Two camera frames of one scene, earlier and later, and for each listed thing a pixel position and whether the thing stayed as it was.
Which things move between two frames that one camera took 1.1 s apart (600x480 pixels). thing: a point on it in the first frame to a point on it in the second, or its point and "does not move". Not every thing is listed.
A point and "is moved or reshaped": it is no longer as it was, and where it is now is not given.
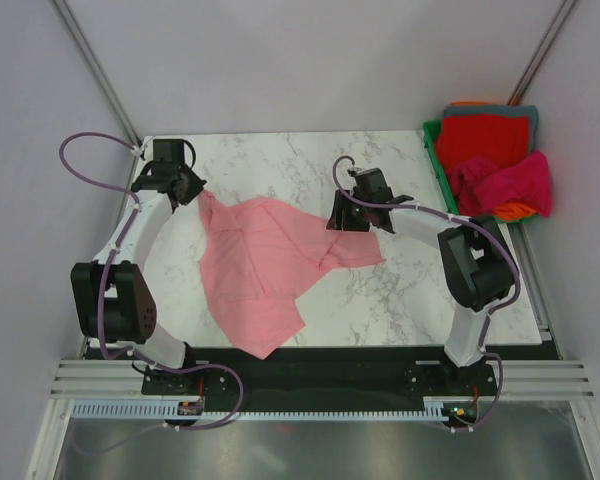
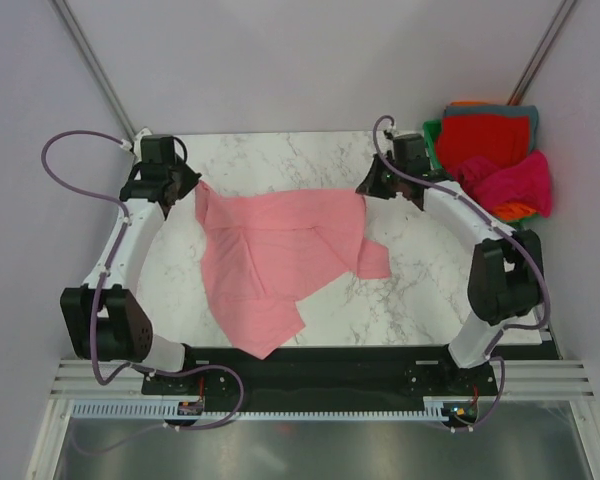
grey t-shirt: [500, 110] does not move
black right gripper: [342, 201] to [370, 186]
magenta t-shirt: [480, 186] does not move
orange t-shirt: [513, 211] does not move
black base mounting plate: [320, 377] does not move
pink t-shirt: [255, 253] is moved or reshaped
